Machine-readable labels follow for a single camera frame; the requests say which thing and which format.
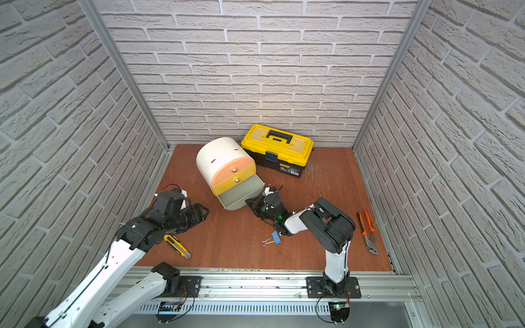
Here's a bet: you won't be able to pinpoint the circuit board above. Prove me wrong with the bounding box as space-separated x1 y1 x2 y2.
156 301 185 323
328 302 351 325

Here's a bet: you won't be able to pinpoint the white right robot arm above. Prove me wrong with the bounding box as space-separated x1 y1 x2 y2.
246 191 356 297

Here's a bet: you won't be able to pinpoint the aluminium rail frame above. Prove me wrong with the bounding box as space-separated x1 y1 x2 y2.
106 267 425 321

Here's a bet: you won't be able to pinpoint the yellow drawer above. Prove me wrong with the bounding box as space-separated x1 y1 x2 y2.
211 170 256 195

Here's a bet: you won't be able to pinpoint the yellow black toolbox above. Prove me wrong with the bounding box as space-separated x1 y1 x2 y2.
241 124 314 178

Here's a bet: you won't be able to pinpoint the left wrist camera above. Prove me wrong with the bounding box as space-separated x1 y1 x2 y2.
150 189 187 226

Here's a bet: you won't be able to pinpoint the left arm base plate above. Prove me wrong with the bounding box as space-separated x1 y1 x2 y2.
153 276 202 298

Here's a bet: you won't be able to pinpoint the orange top drawer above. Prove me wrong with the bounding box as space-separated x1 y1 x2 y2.
211 157 255 185

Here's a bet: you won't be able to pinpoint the grey bottom drawer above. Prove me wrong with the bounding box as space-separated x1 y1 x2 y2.
217 175 265 210

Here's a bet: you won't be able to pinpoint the blue binder clip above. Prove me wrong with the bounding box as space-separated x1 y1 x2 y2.
262 231 282 247

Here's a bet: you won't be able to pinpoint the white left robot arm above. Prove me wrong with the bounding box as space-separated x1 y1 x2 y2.
27 188 209 327

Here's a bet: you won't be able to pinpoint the yellow utility knife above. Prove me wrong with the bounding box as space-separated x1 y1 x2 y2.
164 235 191 259

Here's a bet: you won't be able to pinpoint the round white drawer cabinet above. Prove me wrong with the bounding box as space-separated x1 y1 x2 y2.
196 137 256 192

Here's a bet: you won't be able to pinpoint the orange handled pliers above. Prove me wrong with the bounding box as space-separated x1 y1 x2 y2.
357 209 379 255

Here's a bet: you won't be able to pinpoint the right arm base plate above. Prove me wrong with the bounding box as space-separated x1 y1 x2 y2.
306 276 362 299

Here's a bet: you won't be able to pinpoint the right circuit board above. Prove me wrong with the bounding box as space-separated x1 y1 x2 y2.
328 302 351 325

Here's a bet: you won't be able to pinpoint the left circuit board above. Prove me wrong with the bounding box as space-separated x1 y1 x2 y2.
156 301 185 323

